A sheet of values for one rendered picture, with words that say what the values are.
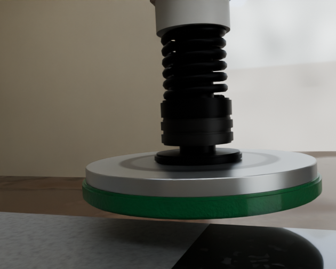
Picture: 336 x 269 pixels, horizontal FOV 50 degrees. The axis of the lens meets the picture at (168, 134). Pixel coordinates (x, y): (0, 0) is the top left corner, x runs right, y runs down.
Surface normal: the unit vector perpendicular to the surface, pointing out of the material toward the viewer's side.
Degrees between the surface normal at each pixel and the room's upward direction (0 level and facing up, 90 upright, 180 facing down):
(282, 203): 90
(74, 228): 0
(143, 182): 90
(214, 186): 90
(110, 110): 90
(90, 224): 0
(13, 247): 0
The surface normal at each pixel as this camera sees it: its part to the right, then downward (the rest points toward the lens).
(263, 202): 0.35, 0.04
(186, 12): -0.21, 0.06
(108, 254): -0.04, -1.00
